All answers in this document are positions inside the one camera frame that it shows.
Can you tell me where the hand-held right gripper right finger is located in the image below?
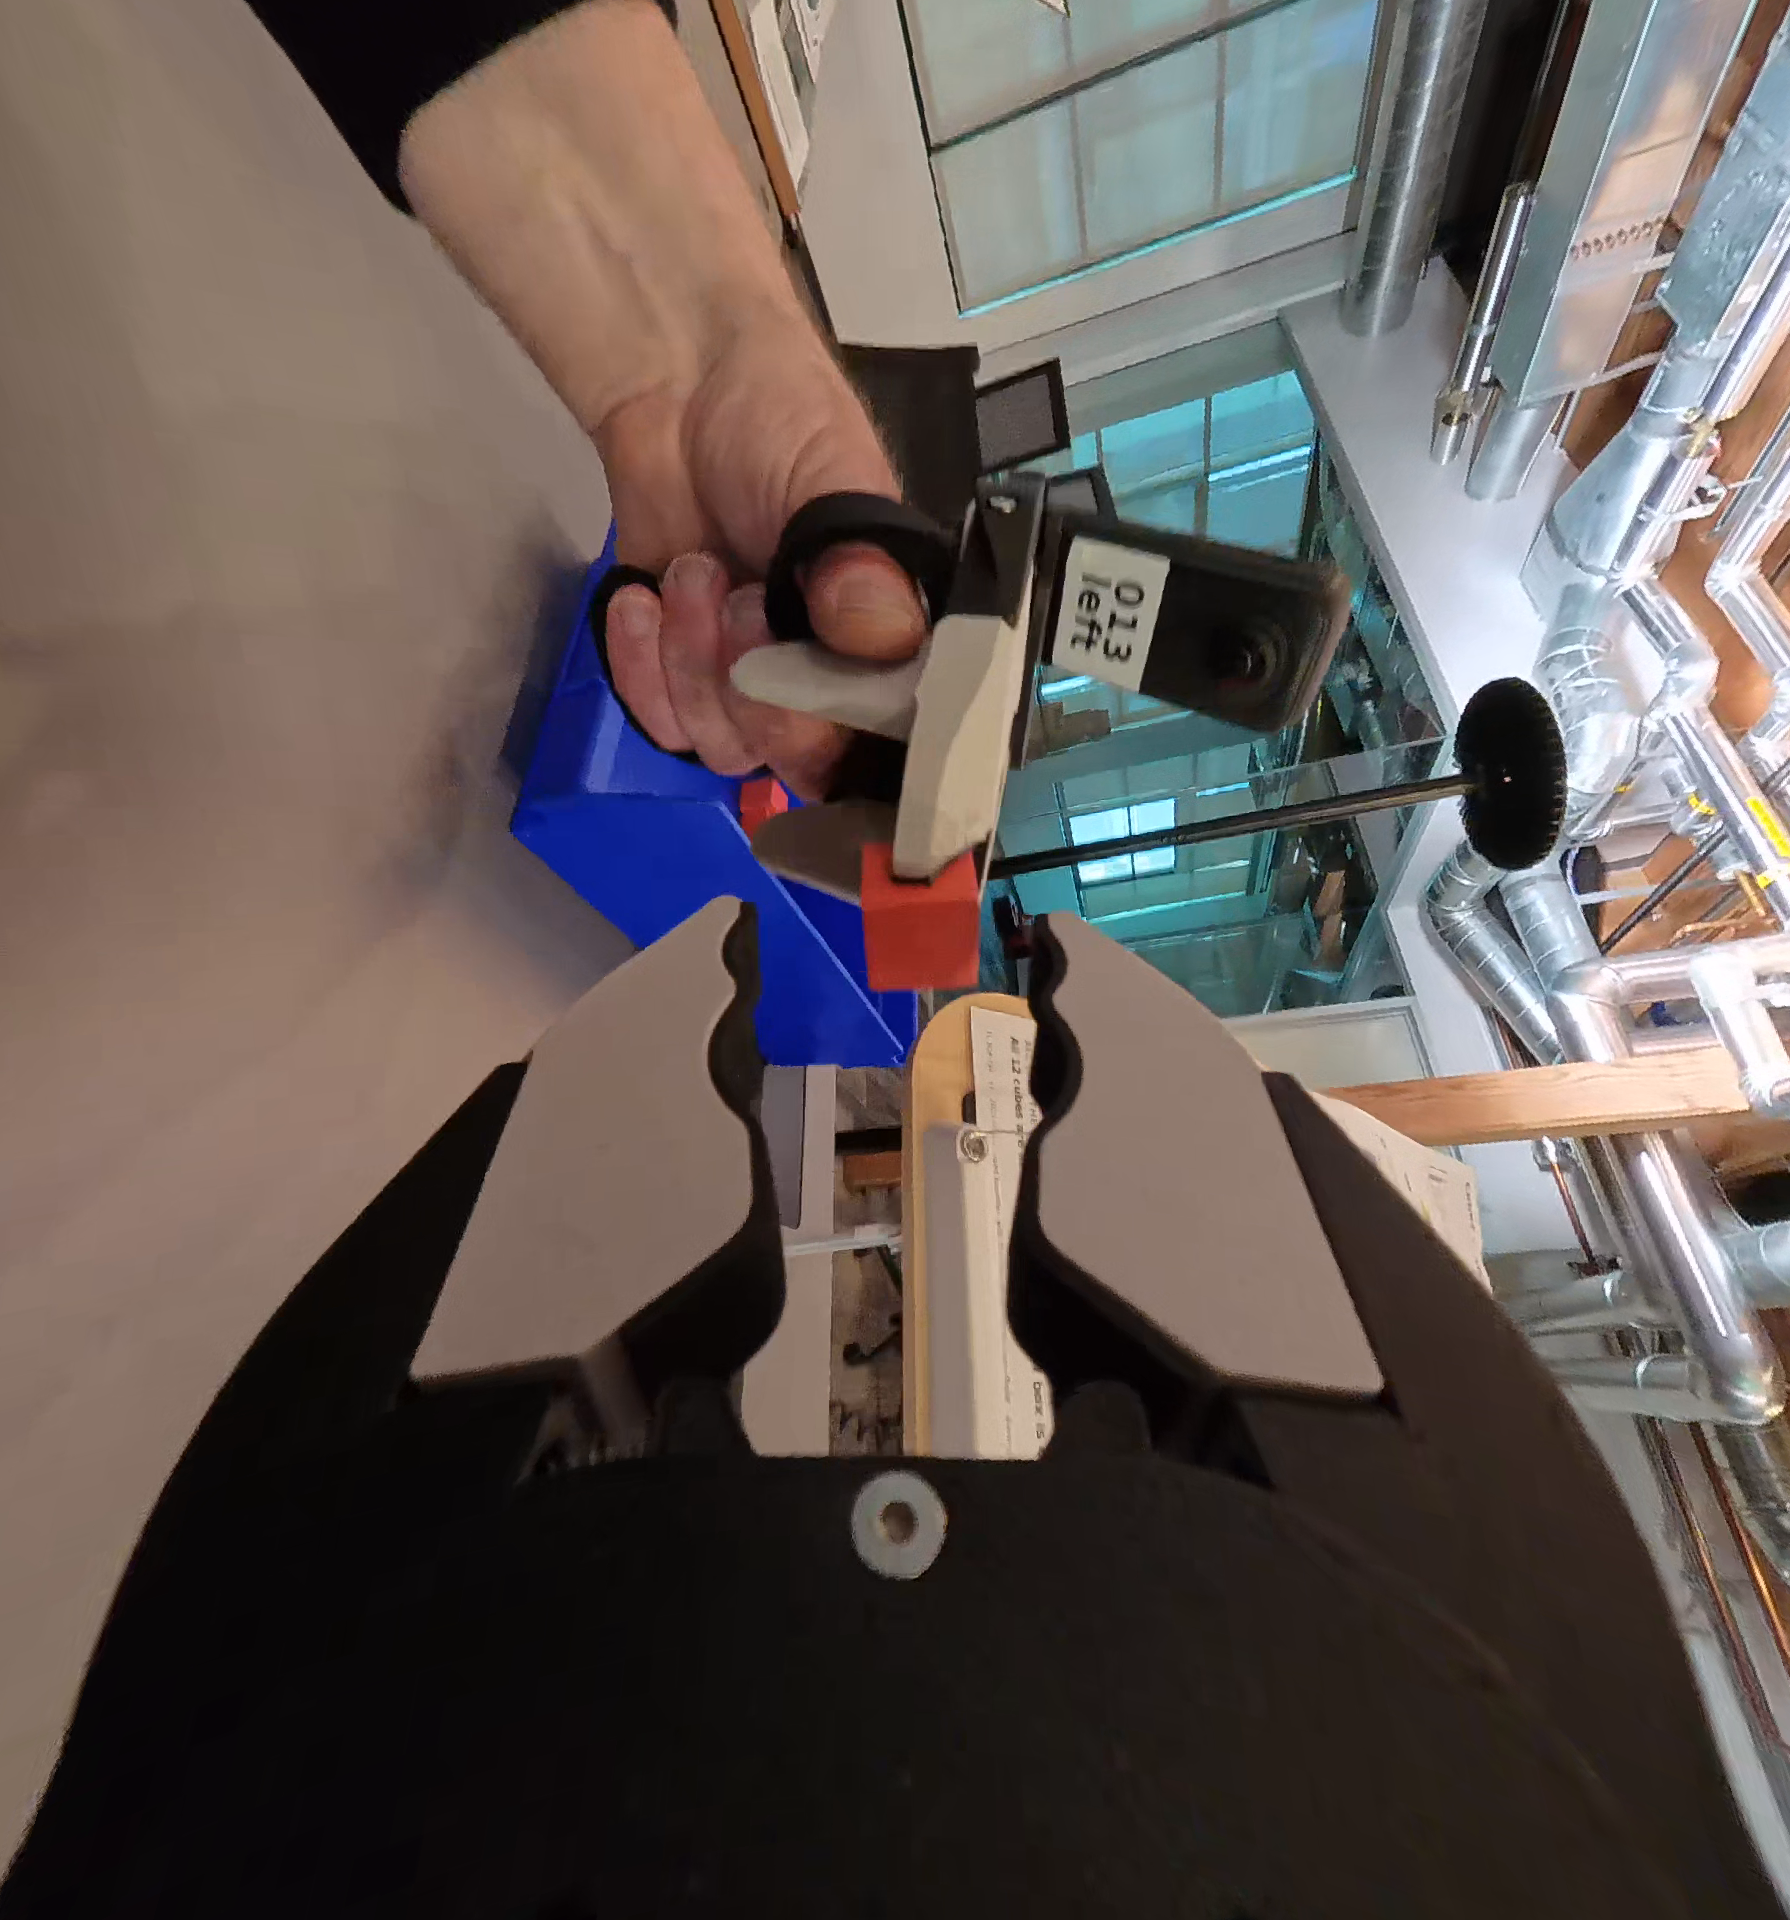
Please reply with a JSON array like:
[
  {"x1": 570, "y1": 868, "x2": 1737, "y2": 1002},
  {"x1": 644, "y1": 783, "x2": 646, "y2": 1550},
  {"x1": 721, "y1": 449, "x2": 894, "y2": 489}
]
[{"x1": 1006, "y1": 909, "x2": 1387, "y2": 1405}]

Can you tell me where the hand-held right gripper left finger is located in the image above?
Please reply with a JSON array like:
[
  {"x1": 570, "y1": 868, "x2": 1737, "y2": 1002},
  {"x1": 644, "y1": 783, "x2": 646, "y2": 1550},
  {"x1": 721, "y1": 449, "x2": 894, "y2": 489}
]
[{"x1": 406, "y1": 896, "x2": 787, "y2": 1386}]

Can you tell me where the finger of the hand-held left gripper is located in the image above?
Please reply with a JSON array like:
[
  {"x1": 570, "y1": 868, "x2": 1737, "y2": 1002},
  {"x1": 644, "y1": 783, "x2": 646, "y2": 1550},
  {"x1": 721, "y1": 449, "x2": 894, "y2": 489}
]
[
  {"x1": 748, "y1": 798, "x2": 897, "y2": 905},
  {"x1": 891, "y1": 612, "x2": 1039, "y2": 880}
]

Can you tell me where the blue plastic bin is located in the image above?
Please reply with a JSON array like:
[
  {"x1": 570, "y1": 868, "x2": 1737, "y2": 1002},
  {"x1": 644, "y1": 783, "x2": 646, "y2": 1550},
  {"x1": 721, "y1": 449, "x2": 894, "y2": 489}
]
[{"x1": 509, "y1": 518, "x2": 919, "y2": 1070}]

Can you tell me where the person's left forearm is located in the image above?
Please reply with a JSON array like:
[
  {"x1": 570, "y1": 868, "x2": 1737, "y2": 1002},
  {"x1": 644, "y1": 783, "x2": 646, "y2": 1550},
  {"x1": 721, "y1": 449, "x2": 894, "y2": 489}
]
[{"x1": 242, "y1": 0, "x2": 843, "y2": 444}]

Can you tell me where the metal duct elbow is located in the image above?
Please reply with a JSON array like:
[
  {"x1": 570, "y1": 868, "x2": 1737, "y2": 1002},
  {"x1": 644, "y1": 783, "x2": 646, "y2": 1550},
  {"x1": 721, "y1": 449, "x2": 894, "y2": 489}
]
[{"x1": 1420, "y1": 843, "x2": 1603, "y2": 1061}]

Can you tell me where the person's left hand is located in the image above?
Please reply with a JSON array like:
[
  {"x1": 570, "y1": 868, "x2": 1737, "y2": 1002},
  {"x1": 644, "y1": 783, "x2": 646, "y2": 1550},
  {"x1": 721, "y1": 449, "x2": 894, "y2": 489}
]
[{"x1": 589, "y1": 344, "x2": 933, "y2": 807}]

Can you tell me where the printed instruction sheet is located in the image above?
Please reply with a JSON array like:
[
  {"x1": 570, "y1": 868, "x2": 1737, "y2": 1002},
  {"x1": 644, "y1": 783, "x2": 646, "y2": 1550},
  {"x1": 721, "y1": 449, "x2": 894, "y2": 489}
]
[{"x1": 968, "y1": 1002, "x2": 1488, "y2": 1460}]

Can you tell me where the wooden pillar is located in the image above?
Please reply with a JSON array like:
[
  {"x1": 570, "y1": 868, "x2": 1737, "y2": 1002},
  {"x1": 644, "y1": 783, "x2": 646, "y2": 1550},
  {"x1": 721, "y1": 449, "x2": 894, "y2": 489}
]
[{"x1": 1322, "y1": 1048, "x2": 1754, "y2": 1156}]

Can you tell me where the silver ceiling ductwork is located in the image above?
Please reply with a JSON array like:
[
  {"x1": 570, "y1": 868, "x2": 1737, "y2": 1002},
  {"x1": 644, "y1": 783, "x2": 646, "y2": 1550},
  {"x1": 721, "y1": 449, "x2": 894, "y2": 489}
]
[{"x1": 1436, "y1": 0, "x2": 1790, "y2": 1652}]

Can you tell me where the metal duct pipe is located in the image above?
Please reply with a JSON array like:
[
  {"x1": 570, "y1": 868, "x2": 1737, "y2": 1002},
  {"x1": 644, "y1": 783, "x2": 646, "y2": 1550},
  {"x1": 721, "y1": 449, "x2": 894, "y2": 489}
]
[{"x1": 1337, "y1": 0, "x2": 1458, "y2": 339}]

